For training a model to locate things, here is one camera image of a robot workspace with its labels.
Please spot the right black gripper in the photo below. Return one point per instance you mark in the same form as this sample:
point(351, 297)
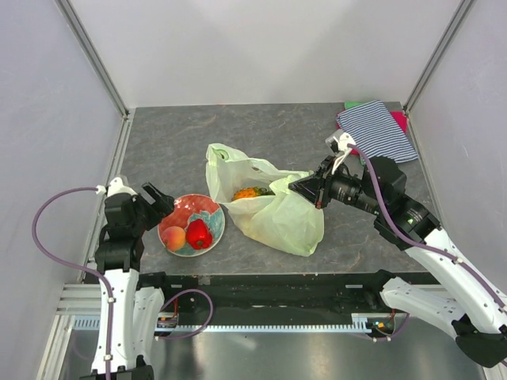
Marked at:
point(317, 188)

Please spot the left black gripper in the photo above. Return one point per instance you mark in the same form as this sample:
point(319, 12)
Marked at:
point(162, 202)

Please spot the red yellow toy peach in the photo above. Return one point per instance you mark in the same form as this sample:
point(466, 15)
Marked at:
point(173, 238)

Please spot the green avocado print plastic bag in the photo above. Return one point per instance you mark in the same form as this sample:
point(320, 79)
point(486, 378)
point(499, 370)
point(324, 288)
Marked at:
point(285, 221)

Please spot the red toy bell pepper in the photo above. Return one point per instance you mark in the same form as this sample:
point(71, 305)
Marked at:
point(198, 235)

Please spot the orange toy pineapple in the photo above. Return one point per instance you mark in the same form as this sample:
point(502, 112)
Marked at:
point(251, 192)

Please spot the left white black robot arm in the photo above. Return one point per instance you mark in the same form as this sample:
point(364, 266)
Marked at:
point(130, 301)

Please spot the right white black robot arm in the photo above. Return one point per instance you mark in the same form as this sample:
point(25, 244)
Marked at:
point(474, 315)

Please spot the patterned ceramic plate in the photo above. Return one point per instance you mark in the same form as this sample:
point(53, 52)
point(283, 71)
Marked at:
point(188, 208)

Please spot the blue white striped cloth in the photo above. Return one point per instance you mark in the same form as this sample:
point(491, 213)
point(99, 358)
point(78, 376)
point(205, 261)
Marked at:
point(376, 133)

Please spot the green folded cloth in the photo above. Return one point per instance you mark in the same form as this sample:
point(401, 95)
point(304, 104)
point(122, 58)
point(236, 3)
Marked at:
point(351, 104)

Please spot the magenta folded cloth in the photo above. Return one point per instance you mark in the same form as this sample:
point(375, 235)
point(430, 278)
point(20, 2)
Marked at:
point(401, 120)

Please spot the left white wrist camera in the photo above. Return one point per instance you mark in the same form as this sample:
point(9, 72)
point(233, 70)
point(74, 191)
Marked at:
point(117, 185)

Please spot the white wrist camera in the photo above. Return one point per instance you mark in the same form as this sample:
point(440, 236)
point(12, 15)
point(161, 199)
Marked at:
point(340, 142)
point(117, 185)

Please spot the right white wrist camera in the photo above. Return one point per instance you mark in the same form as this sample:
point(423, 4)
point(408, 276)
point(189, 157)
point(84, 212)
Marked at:
point(340, 142)

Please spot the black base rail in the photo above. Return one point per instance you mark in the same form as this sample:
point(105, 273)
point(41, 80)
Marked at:
point(333, 293)

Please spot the grey slotted cable duct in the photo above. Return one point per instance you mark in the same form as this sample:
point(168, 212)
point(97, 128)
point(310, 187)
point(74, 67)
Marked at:
point(358, 325)

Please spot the left aluminium frame post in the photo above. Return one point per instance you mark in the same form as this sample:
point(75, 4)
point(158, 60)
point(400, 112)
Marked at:
point(77, 27)

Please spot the aluminium frame post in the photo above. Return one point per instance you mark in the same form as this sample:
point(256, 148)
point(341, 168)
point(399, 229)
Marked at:
point(450, 32)
point(77, 27)

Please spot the right aluminium frame post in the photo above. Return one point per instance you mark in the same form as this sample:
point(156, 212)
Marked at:
point(450, 32)

